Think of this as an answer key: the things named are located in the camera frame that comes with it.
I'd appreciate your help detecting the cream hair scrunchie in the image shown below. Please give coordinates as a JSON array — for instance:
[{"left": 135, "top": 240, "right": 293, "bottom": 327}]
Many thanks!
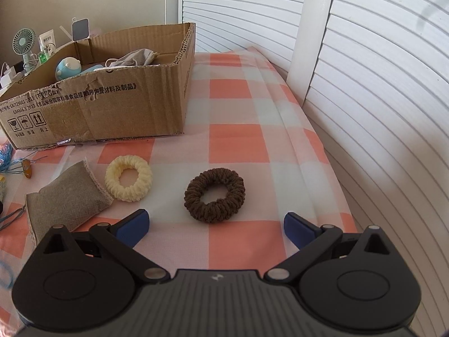
[{"left": 104, "top": 155, "right": 153, "bottom": 202}]

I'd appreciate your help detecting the grey fabric pouch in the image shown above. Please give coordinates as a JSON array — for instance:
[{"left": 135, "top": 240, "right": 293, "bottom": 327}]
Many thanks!
[
  {"left": 105, "top": 49, "right": 158, "bottom": 67},
  {"left": 26, "top": 160, "right": 113, "bottom": 243}
]

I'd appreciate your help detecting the brown hair scrunchie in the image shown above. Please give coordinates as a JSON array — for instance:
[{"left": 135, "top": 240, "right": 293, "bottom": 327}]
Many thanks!
[{"left": 184, "top": 167, "right": 246, "bottom": 224}]

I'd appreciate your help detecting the orange small toy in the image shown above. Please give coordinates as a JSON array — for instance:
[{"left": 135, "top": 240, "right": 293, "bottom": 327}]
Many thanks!
[{"left": 21, "top": 159, "right": 33, "bottom": 179}]

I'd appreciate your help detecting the blue white plush toy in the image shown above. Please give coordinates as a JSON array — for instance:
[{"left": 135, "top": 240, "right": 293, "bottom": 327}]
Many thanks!
[{"left": 55, "top": 57, "right": 81, "bottom": 81}]

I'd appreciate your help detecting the blue tassel sachet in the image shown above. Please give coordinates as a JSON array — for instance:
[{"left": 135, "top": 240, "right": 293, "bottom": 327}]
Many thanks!
[{"left": 1, "top": 142, "right": 46, "bottom": 231}]

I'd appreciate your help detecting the blue surgical mask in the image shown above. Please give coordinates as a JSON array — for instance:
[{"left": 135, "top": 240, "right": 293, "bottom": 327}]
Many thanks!
[{"left": 80, "top": 59, "right": 121, "bottom": 75}]

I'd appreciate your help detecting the pink checkered tablecloth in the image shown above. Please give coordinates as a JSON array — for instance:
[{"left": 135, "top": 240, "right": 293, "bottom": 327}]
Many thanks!
[{"left": 0, "top": 45, "right": 359, "bottom": 327}]

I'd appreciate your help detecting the brown cardboard box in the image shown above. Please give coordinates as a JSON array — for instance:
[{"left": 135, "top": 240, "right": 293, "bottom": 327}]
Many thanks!
[{"left": 1, "top": 23, "right": 196, "bottom": 149}]

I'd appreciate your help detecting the white power adapter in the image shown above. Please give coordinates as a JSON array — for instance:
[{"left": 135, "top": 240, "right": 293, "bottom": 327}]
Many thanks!
[{"left": 1, "top": 66, "right": 23, "bottom": 88}]

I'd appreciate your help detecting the white louvered door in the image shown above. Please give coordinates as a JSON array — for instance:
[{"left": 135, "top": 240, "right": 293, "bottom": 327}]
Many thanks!
[{"left": 177, "top": 0, "right": 449, "bottom": 336}]

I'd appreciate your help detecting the green small bottle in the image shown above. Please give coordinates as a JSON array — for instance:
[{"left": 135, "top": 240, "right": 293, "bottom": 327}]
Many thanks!
[{"left": 38, "top": 51, "right": 48, "bottom": 64}]

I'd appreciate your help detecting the white cosmetic box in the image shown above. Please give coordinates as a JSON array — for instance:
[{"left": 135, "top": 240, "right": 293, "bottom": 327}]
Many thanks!
[{"left": 39, "top": 30, "right": 56, "bottom": 55}]

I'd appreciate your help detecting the phone stand with mirror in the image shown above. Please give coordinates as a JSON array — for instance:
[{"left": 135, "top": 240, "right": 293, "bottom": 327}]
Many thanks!
[{"left": 72, "top": 18, "right": 90, "bottom": 41}]

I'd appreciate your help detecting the green handheld fan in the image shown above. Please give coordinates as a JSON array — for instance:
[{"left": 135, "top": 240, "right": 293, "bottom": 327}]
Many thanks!
[{"left": 12, "top": 28, "right": 36, "bottom": 72}]

